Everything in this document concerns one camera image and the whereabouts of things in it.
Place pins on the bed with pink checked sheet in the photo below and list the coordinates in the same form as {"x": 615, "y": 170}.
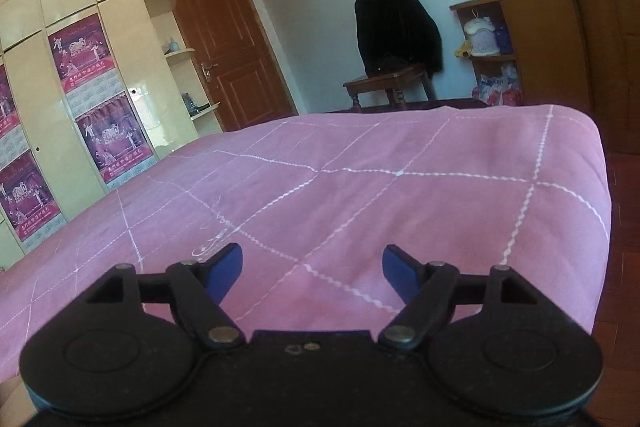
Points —
{"x": 400, "y": 207}

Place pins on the dark object on shelf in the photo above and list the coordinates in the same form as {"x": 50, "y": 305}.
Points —
{"x": 192, "y": 104}

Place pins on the wooden cabinet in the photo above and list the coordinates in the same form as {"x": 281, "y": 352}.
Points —
{"x": 565, "y": 52}

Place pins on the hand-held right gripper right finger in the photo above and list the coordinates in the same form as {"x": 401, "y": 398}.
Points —
{"x": 400, "y": 274}

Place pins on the cream corner shelves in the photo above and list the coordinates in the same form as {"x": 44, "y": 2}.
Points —
{"x": 180, "y": 54}

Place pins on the black jacket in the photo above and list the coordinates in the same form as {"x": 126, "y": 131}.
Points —
{"x": 395, "y": 27}

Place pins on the wooden chair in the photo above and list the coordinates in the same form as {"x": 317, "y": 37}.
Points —
{"x": 387, "y": 82}

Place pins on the brown wooden door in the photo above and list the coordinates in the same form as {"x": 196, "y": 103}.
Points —
{"x": 235, "y": 42}

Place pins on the yellow small object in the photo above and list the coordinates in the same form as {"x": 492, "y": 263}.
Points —
{"x": 462, "y": 50}

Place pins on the small pale blue bottle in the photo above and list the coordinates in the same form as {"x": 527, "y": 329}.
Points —
{"x": 173, "y": 44}

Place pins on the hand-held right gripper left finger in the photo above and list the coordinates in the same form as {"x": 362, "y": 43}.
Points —
{"x": 226, "y": 271}

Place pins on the purple wall poster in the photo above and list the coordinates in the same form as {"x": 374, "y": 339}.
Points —
{"x": 82, "y": 52}
{"x": 112, "y": 137}
{"x": 30, "y": 197}
{"x": 5, "y": 102}

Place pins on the red white plastic bags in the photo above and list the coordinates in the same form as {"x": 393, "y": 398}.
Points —
{"x": 500, "y": 88}

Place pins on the white bag on shelf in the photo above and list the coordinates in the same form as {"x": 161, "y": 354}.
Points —
{"x": 481, "y": 36}

